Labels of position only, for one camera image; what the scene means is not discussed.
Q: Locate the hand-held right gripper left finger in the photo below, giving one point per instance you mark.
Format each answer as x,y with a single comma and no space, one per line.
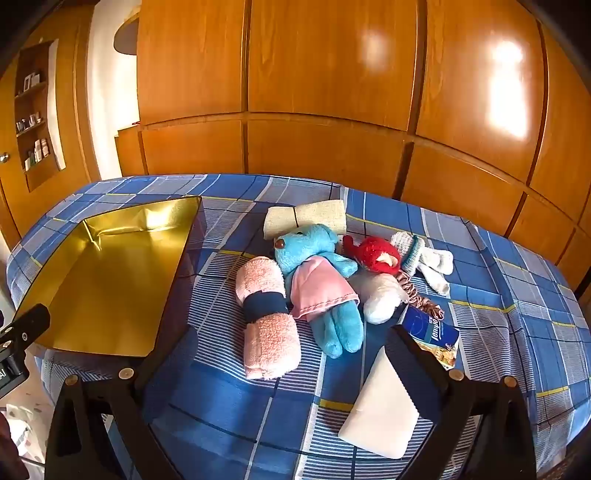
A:
171,374

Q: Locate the blue plaid bedsheet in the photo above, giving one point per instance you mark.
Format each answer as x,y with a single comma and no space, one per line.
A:
277,415

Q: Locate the pink rolled towel navy band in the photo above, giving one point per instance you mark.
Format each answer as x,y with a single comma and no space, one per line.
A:
268,341

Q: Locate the small white boxes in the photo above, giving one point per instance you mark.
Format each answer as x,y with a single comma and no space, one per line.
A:
31,81

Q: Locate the white spotted cloth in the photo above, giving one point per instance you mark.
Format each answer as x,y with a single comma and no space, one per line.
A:
27,431

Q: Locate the blue plush toy pink dress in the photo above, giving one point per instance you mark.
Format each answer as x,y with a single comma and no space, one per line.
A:
295,249

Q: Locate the blue tissue packet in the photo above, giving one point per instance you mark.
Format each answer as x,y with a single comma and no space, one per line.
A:
434,339

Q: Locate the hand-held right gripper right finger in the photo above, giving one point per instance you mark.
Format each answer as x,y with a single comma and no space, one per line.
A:
420,374

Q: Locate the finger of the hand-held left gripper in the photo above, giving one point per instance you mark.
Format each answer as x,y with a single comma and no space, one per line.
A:
30,325

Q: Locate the small dark bottles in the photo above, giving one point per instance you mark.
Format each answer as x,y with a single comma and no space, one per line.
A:
30,123

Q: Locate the wooden cabinet with shelf niche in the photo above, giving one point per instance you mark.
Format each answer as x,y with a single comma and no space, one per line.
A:
69,115

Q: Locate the wooden wardrobe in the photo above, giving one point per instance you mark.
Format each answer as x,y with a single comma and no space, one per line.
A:
323,69

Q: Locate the white knitted socks teal stripe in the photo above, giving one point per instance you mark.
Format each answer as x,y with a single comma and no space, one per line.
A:
425,263

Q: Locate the maroon box with gold lining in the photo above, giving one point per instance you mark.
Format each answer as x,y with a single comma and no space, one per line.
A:
115,277

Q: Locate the person's left forearm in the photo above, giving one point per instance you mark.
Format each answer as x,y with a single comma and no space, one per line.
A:
9,447

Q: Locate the pink striped scrunchie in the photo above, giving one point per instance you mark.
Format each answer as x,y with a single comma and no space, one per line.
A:
413,288

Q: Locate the clear plastic bag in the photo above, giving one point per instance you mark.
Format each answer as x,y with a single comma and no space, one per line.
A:
383,300

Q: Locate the red knitted hat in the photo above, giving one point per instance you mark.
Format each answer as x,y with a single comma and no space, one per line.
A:
374,249

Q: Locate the beige rolled cloth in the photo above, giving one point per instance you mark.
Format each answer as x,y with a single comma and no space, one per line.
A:
318,212

